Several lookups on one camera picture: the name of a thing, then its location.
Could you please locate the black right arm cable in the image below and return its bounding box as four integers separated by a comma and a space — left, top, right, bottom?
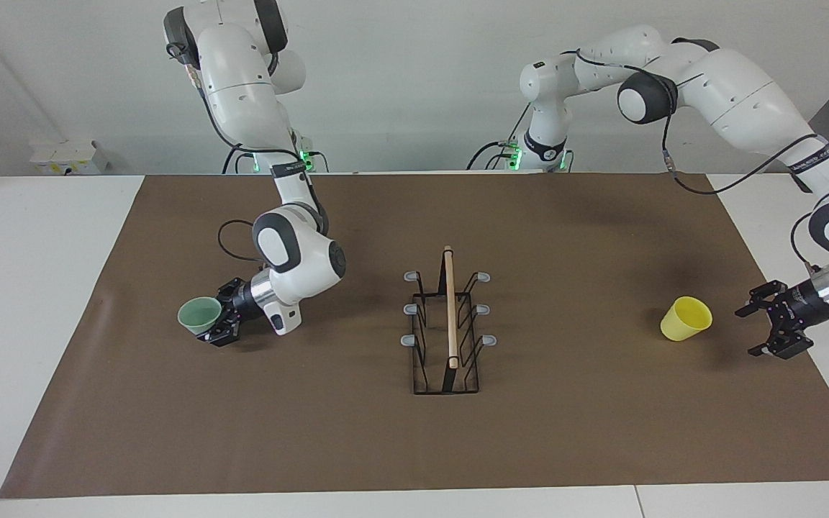
166, 43, 330, 264

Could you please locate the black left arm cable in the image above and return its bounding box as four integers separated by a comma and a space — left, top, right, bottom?
573, 49, 829, 274

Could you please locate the black wire cup rack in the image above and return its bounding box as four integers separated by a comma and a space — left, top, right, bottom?
400, 245, 498, 395

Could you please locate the white power strip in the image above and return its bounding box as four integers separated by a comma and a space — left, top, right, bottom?
30, 140, 109, 176

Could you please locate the pale green plastic cup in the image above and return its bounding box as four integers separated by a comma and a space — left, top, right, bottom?
177, 296, 225, 336

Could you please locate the yellow plastic cup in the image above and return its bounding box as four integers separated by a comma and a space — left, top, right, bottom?
660, 296, 714, 342

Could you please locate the black left base cable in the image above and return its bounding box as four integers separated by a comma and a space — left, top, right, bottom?
466, 108, 534, 171

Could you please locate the brown table mat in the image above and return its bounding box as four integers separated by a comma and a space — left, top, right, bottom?
0, 171, 829, 499

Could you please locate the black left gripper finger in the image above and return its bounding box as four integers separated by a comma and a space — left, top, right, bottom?
748, 317, 815, 359
735, 281, 789, 319

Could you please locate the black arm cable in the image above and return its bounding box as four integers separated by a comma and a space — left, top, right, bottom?
166, 43, 330, 264
573, 49, 829, 274

